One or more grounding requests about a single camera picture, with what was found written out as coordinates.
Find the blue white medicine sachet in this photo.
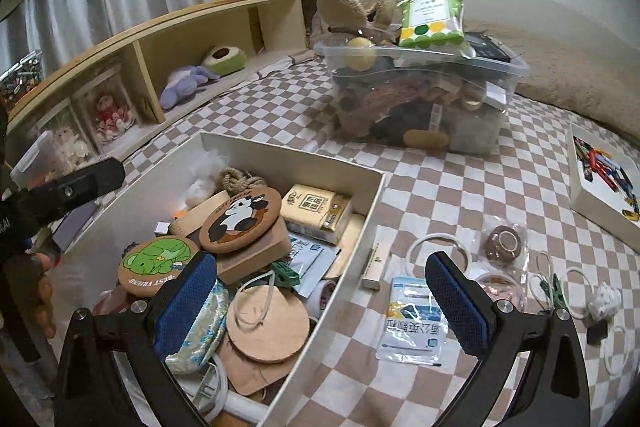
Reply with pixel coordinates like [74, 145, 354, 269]
[376, 277, 448, 366]

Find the round panda wooden coaster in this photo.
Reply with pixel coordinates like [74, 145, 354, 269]
[198, 187, 282, 255]

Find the small black cube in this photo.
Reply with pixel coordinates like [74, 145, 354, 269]
[586, 319, 608, 346]

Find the green plastic clip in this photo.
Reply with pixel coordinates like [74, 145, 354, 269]
[539, 274, 567, 310]
[271, 260, 300, 289]

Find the square wooden hook board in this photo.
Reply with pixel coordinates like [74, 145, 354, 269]
[217, 218, 291, 285]

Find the white tape roll with charms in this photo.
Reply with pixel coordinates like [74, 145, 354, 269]
[476, 272, 526, 311]

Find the green dinosaur round coaster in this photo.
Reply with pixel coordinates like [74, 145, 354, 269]
[117, 235, 198, 298]

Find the brown tape roll in bag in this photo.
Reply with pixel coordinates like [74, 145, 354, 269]
[482, 225, 524, 265]

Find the plain round wooden disc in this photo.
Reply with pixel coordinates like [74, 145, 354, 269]
[227, 285, 310, 364]

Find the small cream cosmetic box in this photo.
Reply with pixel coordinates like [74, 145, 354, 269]
[361, 242, 390, 291]

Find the doll in display case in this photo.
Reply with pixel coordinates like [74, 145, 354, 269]
[73, 67, 138, 152]

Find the white cardboard storage box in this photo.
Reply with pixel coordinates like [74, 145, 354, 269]
[51, 133, 385, 426]

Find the wooden shelf unit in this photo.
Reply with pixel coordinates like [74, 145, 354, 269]
[6, 0, 317, 164]

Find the yellow tissue pack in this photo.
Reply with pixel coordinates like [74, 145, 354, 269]
[281, 184, 352, 245]

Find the white tray of lighters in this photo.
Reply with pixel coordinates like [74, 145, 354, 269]
[566, 124, 639, 251]

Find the clear plastic storage bin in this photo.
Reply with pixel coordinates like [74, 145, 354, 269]
[314, 32, 529, 155]

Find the purple plush toy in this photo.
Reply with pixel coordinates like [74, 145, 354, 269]
[160, 66, 220, 110]

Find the avocado plush toy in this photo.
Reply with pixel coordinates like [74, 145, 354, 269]
[202, 46, 246, 77]

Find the beige fluffy blanket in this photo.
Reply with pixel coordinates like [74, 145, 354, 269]
[465, 18, 639, 143]

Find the green wet wipes pack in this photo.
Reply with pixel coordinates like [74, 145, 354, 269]
[397, 0, 465, 50]

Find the beige knitted plush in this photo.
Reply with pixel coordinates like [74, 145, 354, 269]
[317, 0, 400, 46]

